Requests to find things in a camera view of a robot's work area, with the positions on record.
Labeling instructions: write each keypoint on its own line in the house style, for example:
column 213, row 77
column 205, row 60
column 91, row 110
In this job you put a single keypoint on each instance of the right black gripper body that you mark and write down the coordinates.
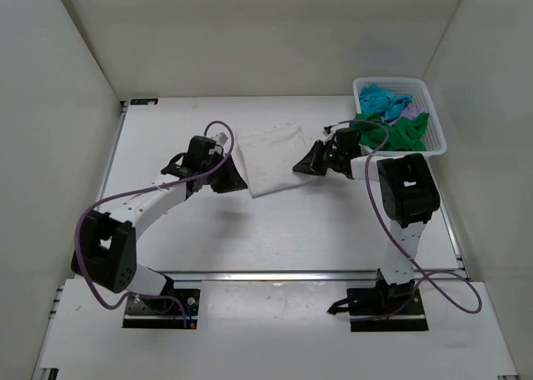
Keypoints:
column 331, row 159

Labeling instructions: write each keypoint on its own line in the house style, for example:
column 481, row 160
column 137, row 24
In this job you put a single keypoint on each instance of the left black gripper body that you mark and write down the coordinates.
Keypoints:
column 209, row 165

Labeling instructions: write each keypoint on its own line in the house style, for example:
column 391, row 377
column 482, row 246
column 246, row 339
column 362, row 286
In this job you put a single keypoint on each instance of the white t shirt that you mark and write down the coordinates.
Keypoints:
column 269, row 155

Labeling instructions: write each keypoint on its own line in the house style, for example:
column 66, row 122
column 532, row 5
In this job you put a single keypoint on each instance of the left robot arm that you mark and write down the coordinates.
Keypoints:
column 108, row 240

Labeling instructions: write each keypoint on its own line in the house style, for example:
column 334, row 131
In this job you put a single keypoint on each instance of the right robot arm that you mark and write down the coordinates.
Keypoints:
column 408, row 195

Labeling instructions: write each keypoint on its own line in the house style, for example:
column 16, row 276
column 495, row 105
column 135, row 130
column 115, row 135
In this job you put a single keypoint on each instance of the teal t shirt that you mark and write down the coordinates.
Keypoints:
column 377, row 100

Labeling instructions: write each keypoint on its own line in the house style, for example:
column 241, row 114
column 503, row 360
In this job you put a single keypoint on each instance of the green t shirt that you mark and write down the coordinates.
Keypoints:
column 404, row 135

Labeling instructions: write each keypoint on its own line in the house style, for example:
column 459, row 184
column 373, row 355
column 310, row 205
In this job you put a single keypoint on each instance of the lilac t shirt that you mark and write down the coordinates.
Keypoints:
column 410, row 113

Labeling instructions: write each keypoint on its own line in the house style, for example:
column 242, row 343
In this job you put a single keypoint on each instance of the black label sticker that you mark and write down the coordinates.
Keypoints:
column 143, row 101

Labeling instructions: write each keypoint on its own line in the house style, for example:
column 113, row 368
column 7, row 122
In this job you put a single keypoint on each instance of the white plastic basket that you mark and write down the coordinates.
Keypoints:
column 433, row 139

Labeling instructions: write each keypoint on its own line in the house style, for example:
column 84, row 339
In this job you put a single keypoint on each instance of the aluminium table rail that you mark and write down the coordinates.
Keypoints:
column 287, row 276

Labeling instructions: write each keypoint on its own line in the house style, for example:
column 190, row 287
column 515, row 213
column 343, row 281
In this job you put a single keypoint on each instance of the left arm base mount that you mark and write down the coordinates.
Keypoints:
column 165, row 314

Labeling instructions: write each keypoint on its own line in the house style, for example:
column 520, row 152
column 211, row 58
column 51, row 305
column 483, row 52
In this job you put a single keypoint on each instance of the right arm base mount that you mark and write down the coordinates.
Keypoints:
column 383, row 308

